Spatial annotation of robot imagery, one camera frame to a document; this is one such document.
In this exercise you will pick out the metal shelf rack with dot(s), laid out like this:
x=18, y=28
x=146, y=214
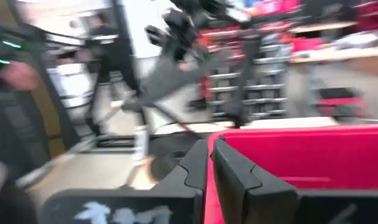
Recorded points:
x=269, y=87

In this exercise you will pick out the person's hand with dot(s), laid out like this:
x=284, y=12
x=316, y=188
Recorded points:
x=20, y=76

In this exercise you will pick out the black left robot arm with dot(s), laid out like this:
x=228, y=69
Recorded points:
x=207, y=9

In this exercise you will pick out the person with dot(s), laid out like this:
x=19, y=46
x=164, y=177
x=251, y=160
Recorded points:
x=14, y=124
x=103, y=40

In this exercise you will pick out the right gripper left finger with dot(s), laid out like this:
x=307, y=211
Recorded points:
x=176, y=193

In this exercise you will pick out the wooden workbench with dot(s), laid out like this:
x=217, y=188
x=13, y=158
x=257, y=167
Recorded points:
x=332, y=56

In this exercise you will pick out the black flip-flop white edge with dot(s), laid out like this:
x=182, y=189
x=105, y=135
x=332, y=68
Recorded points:
x=167, y=81

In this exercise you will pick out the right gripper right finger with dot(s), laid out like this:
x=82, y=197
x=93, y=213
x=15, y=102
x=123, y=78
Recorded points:
x=238, y=193

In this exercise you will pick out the red plastic bin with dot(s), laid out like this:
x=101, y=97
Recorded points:
x=300, y=155

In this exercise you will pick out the red and black cart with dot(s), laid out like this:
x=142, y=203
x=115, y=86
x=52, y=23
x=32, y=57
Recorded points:
x=341, y=101

